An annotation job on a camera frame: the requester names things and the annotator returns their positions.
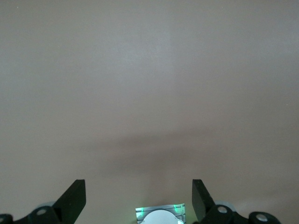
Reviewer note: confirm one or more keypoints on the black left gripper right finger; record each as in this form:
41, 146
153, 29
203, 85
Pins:
202, 200

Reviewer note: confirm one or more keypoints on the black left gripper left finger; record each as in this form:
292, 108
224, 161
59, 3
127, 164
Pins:
72, 200

